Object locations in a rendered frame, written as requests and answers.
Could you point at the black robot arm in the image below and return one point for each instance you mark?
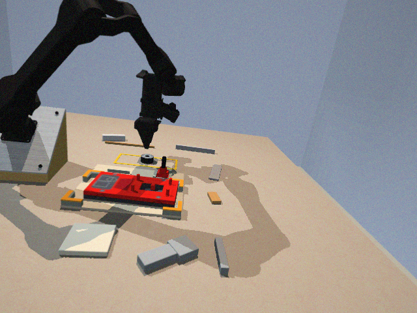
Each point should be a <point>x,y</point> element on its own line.
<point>79,22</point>

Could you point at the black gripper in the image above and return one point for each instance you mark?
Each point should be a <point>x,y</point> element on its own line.
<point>147,124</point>

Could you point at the grey rectangular bar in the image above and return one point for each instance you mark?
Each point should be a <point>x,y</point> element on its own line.
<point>221,256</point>

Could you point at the dark grey wheel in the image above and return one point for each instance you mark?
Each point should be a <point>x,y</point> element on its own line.
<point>147,158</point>

